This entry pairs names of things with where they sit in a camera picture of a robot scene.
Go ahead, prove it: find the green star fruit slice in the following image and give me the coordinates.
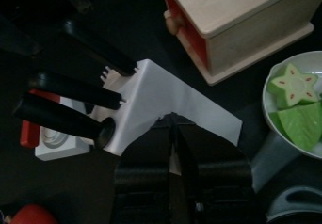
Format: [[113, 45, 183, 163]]
[[266, 62, 322, 110]]

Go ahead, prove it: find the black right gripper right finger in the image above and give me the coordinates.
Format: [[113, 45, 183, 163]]
[[171, 112, 258, 224]]

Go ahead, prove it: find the white toy knife block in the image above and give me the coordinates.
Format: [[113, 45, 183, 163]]
[[89, 58, 245, 157]]

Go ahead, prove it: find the red drawer with wooden knob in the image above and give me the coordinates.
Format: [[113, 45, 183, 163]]
[[161, 0, 210, 71]]

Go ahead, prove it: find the green toy leaf slice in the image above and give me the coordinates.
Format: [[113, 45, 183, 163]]
[[269, 101, 322, 152]]

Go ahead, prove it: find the black-handled toy knife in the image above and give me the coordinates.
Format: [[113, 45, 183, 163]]
[[11, 92, 118, 151], [62, 18, 139, 78], [28, 71, 127, 111]]

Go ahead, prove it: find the light wooden drawer box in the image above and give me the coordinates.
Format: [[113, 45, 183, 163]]
[[161, 0, 322, 87]]

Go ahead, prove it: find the white toy block with dial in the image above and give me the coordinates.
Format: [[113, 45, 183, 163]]
[[34, 95, 93, 162]]

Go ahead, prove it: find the grey toy handle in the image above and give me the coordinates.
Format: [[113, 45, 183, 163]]
[[266, 184, 322, 224]]

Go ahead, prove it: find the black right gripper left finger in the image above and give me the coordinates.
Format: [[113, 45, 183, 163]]
[[110, 112, 174, 224]]

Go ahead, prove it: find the red round toy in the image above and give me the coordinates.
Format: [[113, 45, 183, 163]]
[[3, 202, 61, 224]]

